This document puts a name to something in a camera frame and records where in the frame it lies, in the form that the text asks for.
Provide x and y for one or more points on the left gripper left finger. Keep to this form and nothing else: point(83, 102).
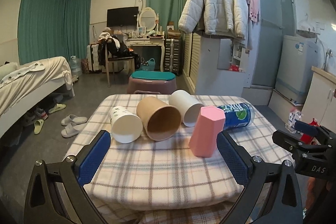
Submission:
point(43, 202)

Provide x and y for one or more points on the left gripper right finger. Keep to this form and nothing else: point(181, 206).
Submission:
point(283, 202)

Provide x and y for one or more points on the pink faceted cup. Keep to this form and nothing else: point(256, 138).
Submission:
point(210, 122)

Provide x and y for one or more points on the white printed paper cup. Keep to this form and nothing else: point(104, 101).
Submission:
point(126, 127)

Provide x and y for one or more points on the white plastic cup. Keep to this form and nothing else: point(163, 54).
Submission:
point(188, 106)

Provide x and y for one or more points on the brown paper cup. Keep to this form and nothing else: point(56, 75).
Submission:
point(160, 120)

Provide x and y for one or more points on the red snack package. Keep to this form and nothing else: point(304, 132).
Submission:
point(308, 131)

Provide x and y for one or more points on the white blue tissue pack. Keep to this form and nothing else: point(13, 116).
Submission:
point(294, 116)

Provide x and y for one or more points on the white slipper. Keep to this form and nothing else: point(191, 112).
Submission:
point(72, 129)
point(73, 119)

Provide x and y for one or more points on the green slipper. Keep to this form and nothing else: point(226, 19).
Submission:
point(57, 107)
point(38, 125)

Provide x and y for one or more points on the blue green drink bottle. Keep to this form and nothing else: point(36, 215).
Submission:
point(238, 115)

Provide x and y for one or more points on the plaid blanket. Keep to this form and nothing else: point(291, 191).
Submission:
point(146, 177)

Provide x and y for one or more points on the white washing machine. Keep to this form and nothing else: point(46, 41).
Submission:
point(298, 56)

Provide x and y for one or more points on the bed with beige cover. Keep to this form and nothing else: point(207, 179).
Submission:
point(24, 88)

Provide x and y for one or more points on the large water bottle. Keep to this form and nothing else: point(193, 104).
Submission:
point(75, 65)

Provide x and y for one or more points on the purple plastic stool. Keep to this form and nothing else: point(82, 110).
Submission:
point(151, 86)

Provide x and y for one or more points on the white wardrobe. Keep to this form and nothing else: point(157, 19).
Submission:
point(214, 81)

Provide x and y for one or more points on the teal stool cushion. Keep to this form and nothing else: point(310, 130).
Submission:
point(153, 75)

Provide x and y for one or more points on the wooden chair with clothes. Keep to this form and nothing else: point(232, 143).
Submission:
point(111, 49)

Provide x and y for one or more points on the teal plastic basket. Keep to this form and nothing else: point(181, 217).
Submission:
point(148, 65)

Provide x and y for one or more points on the white dressing table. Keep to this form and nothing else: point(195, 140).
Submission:
point(150, 42)

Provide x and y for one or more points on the teal curtain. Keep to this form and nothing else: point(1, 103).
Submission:
point(50, 28)

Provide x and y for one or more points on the pink hanging cloth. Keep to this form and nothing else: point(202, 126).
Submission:
point(254, 10)

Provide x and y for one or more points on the white puffer jacket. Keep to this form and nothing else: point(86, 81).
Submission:
point(221, 19)

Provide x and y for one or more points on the black television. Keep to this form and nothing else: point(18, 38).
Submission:
point(119, 17)

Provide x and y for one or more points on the oval vanity mirror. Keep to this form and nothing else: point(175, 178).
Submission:
point(147, 19)

